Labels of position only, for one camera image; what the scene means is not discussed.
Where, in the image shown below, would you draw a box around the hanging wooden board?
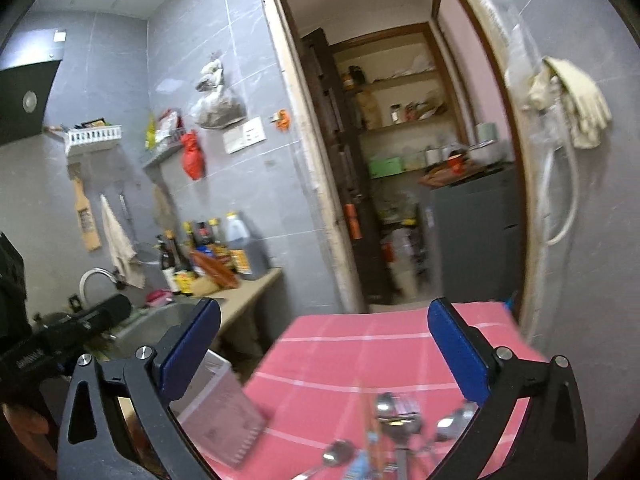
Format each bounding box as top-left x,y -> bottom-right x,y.
70,164 -> 103,252

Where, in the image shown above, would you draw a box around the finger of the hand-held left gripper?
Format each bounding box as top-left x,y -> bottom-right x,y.
32,294 -> 133,358

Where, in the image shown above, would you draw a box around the chrome faucet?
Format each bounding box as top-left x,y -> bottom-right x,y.
80,267 -> 126,311

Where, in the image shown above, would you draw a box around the dark glass bottle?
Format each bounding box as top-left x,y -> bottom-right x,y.
159,231 -> 187,293

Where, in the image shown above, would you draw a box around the white plastic bag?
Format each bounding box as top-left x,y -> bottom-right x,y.
380,225 -> 431,301

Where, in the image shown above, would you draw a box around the metal pot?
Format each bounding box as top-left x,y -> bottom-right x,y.
467,141 -> 511,166

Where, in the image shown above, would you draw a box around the orange bottle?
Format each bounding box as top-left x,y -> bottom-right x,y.
345,202 -> 363,240

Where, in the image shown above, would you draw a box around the steel sink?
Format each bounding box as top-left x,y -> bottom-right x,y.
107,302 -> 201,361

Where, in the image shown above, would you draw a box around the large oil jug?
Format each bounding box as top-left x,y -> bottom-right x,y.
222,211 -> 271,281

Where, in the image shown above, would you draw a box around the orange snack packet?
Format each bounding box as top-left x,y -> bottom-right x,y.
190,250 -> 238,288

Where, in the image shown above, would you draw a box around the wooden door frame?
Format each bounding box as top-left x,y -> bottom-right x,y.
257,0 -> 538,316

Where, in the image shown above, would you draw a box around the red plastic bag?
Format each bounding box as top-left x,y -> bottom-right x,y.
180,130 -> 207,181

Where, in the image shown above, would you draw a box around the hanging clear plastic bags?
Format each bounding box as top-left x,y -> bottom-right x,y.
189,52 -> 248,130

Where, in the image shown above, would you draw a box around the cream rubber gloves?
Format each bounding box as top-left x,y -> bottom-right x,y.
522,56 -> 613,150

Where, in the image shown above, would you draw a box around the white hose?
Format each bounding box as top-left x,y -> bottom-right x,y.
545,145 -> 581,247

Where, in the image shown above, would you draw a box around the black range hood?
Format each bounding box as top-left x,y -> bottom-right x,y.
0,30 -> 67,148

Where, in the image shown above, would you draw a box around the beige kitchen counter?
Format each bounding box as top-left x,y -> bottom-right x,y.
200,267 -> 283,341

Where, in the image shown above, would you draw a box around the pink checked cloth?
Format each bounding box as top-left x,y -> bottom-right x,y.
202,300 -> 548,480

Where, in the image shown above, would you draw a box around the green box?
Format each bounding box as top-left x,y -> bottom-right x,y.
367,156 -> 403,179

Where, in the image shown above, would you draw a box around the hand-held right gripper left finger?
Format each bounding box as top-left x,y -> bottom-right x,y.
56,297 -> 222,480

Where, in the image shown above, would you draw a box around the white wall socket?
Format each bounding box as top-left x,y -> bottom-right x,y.
222,116 -> 267,154

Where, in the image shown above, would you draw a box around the hanging beige towel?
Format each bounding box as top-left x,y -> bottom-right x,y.
100,195 -> 146,288

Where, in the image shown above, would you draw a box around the metal wall shelf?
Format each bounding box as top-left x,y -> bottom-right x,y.
141,130 -> 187,168

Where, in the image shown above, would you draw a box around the small metal spoon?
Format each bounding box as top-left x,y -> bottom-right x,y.
292,439 -> 357,480

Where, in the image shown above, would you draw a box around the blue handled metal spoon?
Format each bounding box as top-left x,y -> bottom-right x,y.
367,392 -> 401,480

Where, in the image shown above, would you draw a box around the person's left hand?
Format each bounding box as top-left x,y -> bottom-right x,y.
0,400 -> 58,466

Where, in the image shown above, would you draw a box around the red and white packet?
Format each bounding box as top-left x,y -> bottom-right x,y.
155,109 -> 182,143

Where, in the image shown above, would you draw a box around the printed packaging box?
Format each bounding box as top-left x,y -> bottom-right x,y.
177,350 -> 267,471

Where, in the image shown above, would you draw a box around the wooden shelf unit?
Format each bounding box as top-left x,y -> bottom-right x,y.
330,22 -> 471,181

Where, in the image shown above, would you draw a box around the white wall rack basket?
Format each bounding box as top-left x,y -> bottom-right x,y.
64,125 -> 123,157

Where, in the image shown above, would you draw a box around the metal peeler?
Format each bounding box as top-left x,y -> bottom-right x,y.
392,399 -> 425,480

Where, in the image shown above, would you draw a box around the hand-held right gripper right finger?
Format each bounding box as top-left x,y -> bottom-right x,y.
427,297 -> 590,480

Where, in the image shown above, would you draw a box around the dark wooden door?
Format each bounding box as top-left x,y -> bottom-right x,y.
300,27 -> 386,306

